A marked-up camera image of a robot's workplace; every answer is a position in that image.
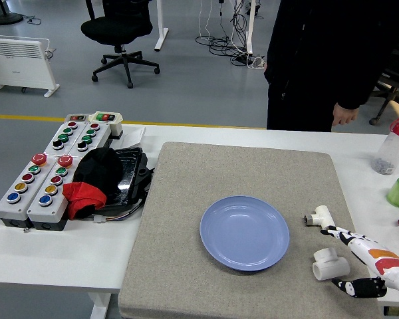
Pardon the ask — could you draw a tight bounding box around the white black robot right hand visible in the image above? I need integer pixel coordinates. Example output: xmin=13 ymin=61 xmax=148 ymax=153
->
xmin=320 ymin=225 xmax=399 ymax=308

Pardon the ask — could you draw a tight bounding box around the person's left hand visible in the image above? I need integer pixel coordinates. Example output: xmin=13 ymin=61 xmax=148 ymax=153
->
xmin=331 ymin=101 xmax=359 ymax=127

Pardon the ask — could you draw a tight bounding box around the large white pipe tee fitting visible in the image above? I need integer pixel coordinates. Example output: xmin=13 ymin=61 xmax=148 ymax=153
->
xmin=311 ymin=247 xmax=351 ymax=282

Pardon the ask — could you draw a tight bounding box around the clear bottle red cap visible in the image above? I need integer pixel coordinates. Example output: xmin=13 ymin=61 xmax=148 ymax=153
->
xmin=371 ymin=115 xmax=399 ymax=175

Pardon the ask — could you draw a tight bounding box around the small white tee metal thread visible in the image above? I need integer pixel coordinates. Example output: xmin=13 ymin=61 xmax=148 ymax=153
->
xmin=304 ymin=205 xmax=336 ymax=230

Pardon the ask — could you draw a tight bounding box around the blue round plate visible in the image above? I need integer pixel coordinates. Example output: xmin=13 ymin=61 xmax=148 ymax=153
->
xmin=199 ymin=195 xmax=291 ymax=272

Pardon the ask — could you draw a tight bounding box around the black rolling chair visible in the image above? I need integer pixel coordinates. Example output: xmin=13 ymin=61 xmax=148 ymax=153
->
xmin=368 ymin=71 xmax=399 ymax=126

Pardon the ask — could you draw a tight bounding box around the person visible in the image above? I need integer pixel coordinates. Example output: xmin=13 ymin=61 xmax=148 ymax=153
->
xmin=263 ymin=0 xmax=399 ymax=132

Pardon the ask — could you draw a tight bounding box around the green tape roll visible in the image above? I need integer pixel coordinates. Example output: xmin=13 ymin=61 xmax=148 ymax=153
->
xmin=386 ymin=177 xmax=399 ymax=207

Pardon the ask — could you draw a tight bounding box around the white desk leg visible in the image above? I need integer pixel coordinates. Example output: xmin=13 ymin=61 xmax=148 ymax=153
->
xmin=244 ymin=0 xmax=255 ymax=56
xmin=154 ymin=0 xmax=170 ymax=53

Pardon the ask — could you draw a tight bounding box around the grey-brown table mat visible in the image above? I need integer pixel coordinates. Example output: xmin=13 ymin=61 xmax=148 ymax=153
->
xmin=118 ymin=142 xmax=383 ymax=319

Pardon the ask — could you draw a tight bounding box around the white paper sheet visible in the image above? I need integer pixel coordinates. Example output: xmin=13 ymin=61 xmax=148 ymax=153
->
xmin=119 ymin=128 xmax=146 ymax=149

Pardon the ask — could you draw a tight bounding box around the black glossy tray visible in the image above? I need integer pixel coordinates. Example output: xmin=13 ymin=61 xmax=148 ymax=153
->
xmin=96 ymin=147 xmax=154 ymax=213

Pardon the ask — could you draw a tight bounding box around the black office chair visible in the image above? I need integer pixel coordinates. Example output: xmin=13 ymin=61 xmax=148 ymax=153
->
xmin=80 ymin=0 xmax=161 ymax=89

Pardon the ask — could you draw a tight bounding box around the black cloth cap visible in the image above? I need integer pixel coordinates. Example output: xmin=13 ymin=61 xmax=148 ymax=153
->
xmin=72 ymin=148 xmax=124 ymax=203

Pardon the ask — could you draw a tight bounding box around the four-button control box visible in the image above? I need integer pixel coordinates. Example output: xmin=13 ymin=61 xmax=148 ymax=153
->
xmin=67 ymin=121 xmax=112 ymax=158
xmin=43 ymin=120 xmax=87 ymax=157

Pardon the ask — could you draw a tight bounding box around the red cloth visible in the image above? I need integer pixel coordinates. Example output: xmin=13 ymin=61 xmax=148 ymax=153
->
xmin=62 ymin=181 xmax=107 ymax=221

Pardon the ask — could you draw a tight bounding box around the white table leg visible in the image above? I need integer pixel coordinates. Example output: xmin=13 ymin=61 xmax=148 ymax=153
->
xmin=88 ymin=292 xmax=112 ymax=319

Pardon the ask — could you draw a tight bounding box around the five-button control box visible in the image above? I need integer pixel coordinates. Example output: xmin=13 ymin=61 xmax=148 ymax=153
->
xmin=0 ymin=152 xmax=57 ymax=229
xmin=26 ymin=154 xmax=84 ymax=232

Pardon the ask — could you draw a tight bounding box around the white panel heater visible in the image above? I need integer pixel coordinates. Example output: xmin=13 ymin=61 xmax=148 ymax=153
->
xmin=0 ymin=34 xmax=61 ymax=98

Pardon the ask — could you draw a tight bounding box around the black round stand base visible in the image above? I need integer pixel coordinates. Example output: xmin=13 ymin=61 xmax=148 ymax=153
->
xmin=0 ymin=0 xmax=24 ymax=26

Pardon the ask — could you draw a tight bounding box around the tangle of floor cables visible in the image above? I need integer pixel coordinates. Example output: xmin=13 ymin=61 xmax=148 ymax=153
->
xmin=195 ymin=0 xmax=253 ymax=66

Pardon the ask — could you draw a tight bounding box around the cream green-red switch box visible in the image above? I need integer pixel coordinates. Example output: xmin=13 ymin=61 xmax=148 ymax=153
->
xmin=88 ymin=111 xmax=124 ymax=139

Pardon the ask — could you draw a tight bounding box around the coloured wires white connector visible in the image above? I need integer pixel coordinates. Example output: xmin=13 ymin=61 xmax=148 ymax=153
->
xmin=92 ymin=205 xmax=144 ymax=224

